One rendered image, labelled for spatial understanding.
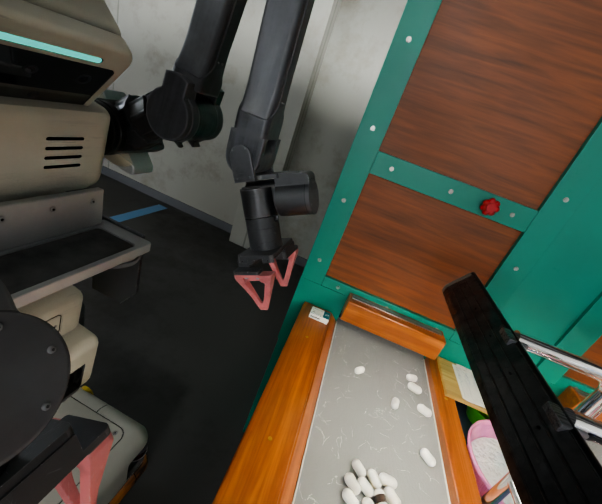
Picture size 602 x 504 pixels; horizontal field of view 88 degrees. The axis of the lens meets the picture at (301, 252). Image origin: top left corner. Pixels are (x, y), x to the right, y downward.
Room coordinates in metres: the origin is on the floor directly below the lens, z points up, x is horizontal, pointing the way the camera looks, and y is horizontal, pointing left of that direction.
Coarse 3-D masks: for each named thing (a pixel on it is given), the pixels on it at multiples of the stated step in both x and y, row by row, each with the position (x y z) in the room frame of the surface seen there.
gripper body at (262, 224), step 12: (276, 216) 0.50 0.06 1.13; (252, 228) 0.47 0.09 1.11; (264, 228) 0.47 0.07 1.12; (276, 228) 0.49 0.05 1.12; (252, 240) 0.48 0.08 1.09; (264, 240) 0.47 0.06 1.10; (276, 240) 0.48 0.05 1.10; (288, 240) 0.52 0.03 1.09; (252, 252) 0.47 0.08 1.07; (264, 252) 0.46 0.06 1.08; (276, 252) 0.46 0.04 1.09
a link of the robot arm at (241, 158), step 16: (240, 144) 0.48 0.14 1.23; (240, 160) 0.47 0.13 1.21; (240, 176) 0.47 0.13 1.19; (256, 176) 0.47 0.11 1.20; (272, 176) 0.48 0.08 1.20; (288, 176) 0.48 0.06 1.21; (304, 176) 0.48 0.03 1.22; (288, 192) 0.47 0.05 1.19; (304, 192) 0.46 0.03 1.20; (288, 208) 0.47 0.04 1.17; (304, 208) 0.46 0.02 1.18
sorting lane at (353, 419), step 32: (352, 352) 0.73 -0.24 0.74; (384, 352) 0.79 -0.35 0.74; (352, 384) 0.61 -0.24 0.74; (384, 384) 0.65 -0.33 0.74; (416, 384) 0.70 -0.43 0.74; (320, 416) 0.49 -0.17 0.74; (352, 416) 0.52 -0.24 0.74; (384, 416) 0.55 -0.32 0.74; (416, 416) 0.58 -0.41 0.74; (320, 448) 0.42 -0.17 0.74; (352, 448) 0.44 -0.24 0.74; (384, 448) 0.47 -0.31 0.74; (416, 448) 0.50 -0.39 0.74; (320, 480) 0.36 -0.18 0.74; (416, 480) 0.42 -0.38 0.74
